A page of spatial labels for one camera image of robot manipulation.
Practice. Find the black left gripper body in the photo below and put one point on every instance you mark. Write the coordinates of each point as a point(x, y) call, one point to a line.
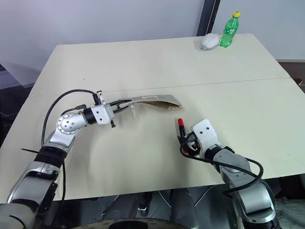
point(112, 117)

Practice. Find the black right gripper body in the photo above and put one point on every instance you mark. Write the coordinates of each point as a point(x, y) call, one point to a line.
point(191, 143)

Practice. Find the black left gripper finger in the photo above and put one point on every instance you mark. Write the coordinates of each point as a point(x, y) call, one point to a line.
point(121, 109)
point(120, 102)

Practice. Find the red capped black marker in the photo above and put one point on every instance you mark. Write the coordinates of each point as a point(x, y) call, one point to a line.
point(181, 124)

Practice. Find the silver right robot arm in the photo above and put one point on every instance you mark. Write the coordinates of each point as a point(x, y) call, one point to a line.
point(247, 188)

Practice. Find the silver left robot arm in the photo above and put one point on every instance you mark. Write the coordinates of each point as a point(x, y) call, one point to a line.
point(66, 124)

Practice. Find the dark grey rounded shape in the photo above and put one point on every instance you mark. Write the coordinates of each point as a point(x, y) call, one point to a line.
point(183, 205)

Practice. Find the crumpled white plastic bag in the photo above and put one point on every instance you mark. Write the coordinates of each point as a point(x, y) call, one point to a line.
point(210, 41)

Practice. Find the green plastic soda bottle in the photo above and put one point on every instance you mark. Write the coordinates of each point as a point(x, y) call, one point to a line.
point(227, 31)

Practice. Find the grey textured floor mat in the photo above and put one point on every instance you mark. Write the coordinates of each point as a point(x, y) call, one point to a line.
point(290, 214)

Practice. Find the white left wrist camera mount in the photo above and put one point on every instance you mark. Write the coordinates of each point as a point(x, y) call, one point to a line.
point(100, 115)

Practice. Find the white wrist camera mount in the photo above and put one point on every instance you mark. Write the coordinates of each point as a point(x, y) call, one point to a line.
point(100, 115)
point(205, 133)

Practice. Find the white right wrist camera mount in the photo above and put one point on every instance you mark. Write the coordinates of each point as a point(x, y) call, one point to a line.
point(205, 133)

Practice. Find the dark metal post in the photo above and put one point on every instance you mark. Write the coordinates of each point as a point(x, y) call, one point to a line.
point(208, 16)

